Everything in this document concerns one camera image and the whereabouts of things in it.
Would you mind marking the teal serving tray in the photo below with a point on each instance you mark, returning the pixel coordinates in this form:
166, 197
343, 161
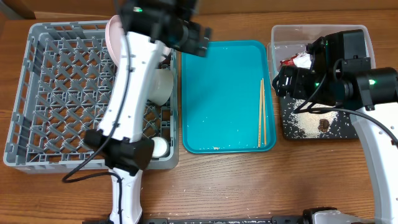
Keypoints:
220, 99

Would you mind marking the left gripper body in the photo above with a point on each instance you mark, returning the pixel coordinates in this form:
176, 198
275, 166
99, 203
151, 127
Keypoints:
191, 40

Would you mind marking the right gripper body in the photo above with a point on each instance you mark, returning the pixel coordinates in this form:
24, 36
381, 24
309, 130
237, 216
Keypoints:
283, 83

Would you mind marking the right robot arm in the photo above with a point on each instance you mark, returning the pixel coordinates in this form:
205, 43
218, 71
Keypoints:
341, 79

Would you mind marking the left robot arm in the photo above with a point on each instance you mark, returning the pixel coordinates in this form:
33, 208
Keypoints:
149, 27

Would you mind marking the white cup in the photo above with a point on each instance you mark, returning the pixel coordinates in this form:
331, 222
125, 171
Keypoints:
161, 147

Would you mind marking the red wrapper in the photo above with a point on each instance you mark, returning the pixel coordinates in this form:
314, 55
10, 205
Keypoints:
289, 61

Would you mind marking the white napkin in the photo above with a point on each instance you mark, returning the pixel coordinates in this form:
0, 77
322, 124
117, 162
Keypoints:
303, 61

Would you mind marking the black tray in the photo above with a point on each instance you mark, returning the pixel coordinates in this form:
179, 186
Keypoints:
342, 127

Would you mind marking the large white plate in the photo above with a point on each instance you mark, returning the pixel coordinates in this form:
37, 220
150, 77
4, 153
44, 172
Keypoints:
113, 35

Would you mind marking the grey bowl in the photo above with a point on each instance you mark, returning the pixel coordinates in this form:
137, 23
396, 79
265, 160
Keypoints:
161, 86

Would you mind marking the clear plastic bin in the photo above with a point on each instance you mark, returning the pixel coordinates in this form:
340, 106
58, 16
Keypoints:
288, 40

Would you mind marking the grey plastic dish rack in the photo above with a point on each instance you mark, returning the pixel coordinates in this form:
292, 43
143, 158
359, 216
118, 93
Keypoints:
64, 87

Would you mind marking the wooden chopstick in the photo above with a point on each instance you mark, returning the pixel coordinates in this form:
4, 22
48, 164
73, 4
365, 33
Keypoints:
260, 118
264, 110

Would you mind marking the rice pile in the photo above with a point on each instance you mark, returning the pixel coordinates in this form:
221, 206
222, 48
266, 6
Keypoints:
308, 121

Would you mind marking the brown food scrap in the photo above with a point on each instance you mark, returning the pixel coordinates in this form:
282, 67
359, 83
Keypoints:
324, 125

